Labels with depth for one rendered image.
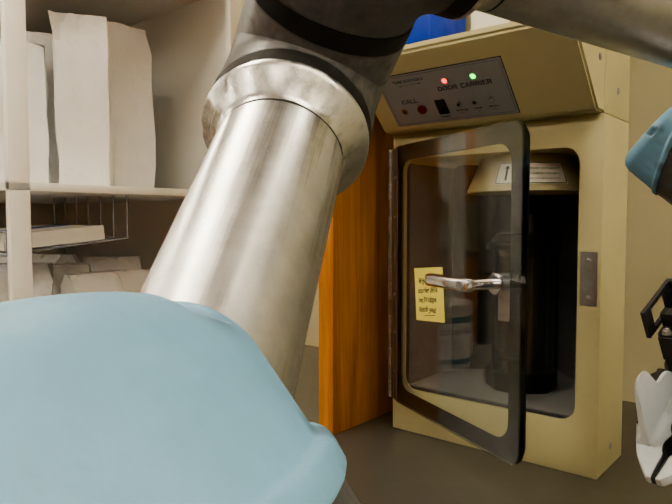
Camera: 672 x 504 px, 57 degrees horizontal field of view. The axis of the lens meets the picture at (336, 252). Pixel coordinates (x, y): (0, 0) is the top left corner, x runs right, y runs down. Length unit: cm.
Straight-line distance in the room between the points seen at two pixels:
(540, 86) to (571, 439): 46
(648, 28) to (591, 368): 49
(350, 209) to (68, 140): 96
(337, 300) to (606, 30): 61
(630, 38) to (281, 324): 33
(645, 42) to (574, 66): 30
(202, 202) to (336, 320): 67
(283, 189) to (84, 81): 146
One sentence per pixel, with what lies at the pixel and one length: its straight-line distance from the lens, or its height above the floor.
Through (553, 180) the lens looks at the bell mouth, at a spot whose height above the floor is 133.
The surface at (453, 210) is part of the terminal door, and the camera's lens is 83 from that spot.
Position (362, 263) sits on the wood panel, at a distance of 101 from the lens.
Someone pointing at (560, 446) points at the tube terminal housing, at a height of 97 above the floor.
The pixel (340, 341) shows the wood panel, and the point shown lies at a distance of 99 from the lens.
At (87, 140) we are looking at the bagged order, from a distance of 175.
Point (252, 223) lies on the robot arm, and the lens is 31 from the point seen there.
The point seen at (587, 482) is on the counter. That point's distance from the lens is 91.
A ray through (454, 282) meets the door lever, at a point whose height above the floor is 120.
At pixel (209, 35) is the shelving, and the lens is 206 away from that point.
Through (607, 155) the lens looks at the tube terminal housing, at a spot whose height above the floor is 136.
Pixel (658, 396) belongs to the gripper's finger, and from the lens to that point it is 51.
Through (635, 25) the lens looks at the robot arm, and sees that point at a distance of 50.
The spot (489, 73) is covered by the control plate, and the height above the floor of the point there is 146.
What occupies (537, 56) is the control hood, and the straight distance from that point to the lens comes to 81.
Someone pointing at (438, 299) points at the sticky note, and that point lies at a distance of 87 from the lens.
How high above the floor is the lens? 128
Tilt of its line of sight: 3 degrees down
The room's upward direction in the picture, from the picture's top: straight up
